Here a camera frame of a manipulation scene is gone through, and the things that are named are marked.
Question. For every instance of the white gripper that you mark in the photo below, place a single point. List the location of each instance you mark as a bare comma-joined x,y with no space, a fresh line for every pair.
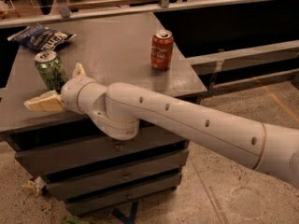
70,93

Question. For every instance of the green soda can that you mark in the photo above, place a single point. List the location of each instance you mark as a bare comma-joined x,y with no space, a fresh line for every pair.
51,69

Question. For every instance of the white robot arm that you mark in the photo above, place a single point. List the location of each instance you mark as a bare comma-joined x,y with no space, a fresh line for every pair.
117,109

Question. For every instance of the red coke can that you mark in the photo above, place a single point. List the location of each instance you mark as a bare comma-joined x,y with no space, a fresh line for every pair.
161,49

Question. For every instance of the blue kettle chips bag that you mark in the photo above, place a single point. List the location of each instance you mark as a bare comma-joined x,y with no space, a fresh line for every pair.
40,38

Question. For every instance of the top grey drawer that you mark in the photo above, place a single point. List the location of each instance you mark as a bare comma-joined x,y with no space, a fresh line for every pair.
57,148

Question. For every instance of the grey drawer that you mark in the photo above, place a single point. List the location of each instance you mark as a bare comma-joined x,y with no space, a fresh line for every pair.
132,193
57,148
75,187

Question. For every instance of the grey drawer cabinet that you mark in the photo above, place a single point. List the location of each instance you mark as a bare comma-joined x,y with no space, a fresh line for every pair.
24,83

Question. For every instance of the middle grey drawer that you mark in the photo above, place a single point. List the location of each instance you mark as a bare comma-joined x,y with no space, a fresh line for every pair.
75,187

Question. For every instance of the crumpled paper scrap on floor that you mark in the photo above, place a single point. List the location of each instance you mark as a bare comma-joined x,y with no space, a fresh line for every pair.
36,185

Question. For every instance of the bottom grey drawer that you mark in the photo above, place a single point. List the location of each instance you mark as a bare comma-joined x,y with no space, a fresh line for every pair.
132,193

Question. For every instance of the green object on floor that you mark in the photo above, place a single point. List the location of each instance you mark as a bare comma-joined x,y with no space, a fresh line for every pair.
72,220

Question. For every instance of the grey metal railing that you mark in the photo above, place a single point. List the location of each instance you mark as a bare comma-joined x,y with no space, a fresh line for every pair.
149,6

